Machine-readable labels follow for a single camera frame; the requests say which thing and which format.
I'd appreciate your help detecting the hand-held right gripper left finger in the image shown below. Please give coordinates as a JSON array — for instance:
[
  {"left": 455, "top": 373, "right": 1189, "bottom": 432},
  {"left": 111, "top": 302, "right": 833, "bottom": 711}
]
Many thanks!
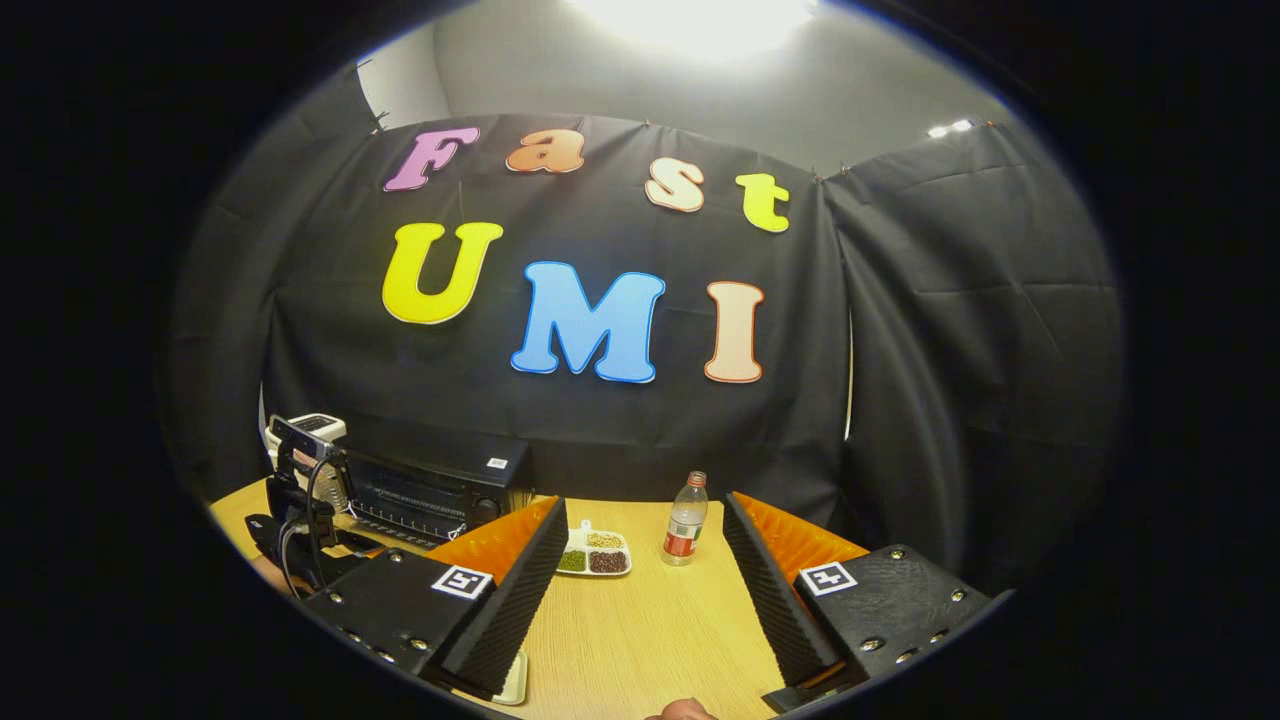
[{"left": 305, "top": 497, "right": 569, "bottom": 701}]

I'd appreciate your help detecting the cream rectangular tray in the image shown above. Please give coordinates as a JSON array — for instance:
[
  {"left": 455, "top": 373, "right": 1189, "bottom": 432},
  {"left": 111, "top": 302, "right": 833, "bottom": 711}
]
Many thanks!
[{"left": 490, "top": 650, "right": 529, "bottom": 706}]

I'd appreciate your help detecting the clear bottle with red label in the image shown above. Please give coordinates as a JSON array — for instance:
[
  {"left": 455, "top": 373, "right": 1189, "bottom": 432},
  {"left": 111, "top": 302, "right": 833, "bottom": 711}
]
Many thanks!
[{"left": 661, "top": 471, "right": 709, "bottom": 567}]

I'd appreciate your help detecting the white toaster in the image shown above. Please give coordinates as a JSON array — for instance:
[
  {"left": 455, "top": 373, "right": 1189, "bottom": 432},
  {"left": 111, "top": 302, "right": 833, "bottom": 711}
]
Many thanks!
[{"left": 265, "top": 413, "right": 348, "bottom": 511}]

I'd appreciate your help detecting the black backdrop cloth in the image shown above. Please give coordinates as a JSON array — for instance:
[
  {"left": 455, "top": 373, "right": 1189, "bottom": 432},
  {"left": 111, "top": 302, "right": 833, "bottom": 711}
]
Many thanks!
[{"left": 165, "top": 65, "right": 1126, "bottom": 591}]

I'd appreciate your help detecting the white divided dish of beans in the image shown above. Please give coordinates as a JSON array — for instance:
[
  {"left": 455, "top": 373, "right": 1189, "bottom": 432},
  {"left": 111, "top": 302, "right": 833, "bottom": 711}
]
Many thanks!
[{"left": 557, "top": 520, "right": 633, "bottom": 578}]

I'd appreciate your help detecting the black electric oven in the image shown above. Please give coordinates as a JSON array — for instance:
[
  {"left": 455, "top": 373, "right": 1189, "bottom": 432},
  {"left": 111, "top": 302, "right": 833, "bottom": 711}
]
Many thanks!
[{"left": 335, "top": 420, "right": 536, "bottom": 551}]

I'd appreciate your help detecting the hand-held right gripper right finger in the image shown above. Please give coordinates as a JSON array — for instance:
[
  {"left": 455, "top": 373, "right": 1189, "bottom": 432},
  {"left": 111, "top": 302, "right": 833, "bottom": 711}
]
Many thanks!
[{"left": 722, "top": 492, "right": 1011, "bottom": 713}]

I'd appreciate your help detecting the large ceiling light panel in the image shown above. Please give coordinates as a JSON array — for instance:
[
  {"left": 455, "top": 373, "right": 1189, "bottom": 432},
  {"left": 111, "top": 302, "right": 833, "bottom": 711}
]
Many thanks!
[{"left": 570, "top": 0, "right": 816, "bottom": 56}]

